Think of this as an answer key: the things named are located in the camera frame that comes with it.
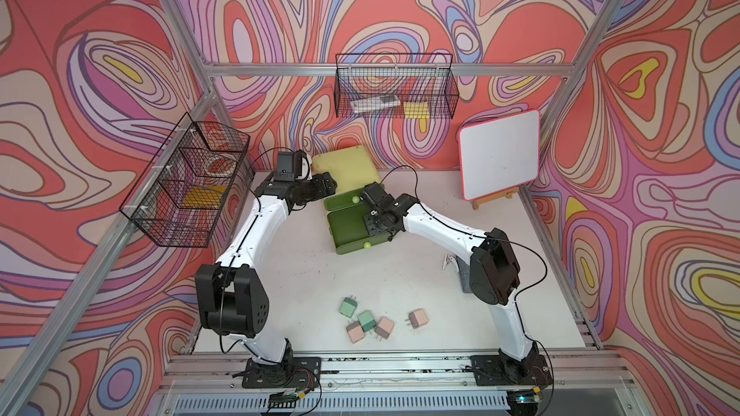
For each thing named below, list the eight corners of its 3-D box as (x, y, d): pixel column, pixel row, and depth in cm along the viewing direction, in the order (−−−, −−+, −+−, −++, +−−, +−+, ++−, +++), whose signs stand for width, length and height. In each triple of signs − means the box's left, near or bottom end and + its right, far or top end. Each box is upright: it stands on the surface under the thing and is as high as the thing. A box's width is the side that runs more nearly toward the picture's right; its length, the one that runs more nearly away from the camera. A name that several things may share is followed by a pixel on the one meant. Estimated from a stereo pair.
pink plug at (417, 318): (410, 331, 82) (410, 329, 80) (403, 317, 84) (403, 315, 82) (429, 321, 83) (430, 319, 82) (421, 308, 86) (422, 306, 84)
